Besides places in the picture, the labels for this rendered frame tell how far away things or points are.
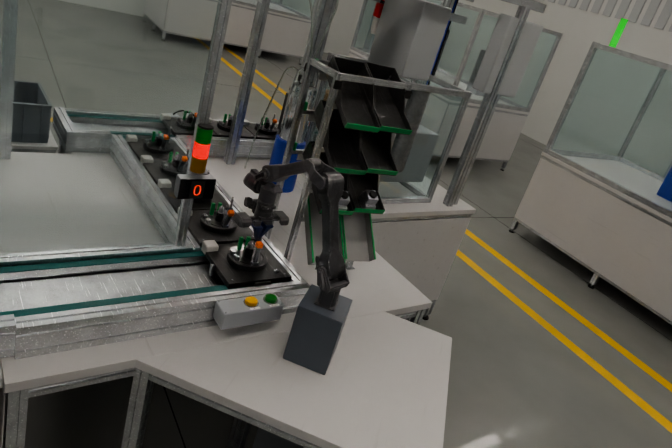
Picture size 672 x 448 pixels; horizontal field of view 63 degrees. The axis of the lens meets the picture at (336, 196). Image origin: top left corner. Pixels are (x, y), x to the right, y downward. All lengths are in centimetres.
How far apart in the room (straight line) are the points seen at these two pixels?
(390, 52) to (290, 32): 837
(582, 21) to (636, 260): 686
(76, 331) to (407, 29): 205
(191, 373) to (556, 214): 452
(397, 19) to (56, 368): 220
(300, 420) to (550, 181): 449
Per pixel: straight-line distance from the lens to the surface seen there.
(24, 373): 162
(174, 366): 165
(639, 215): 526
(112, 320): 165
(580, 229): 553
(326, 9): 301
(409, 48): 285
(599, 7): 1130
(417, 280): 350
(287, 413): 159
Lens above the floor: 197
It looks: 22 degrees down
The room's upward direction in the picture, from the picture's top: 17 degrees clockwise
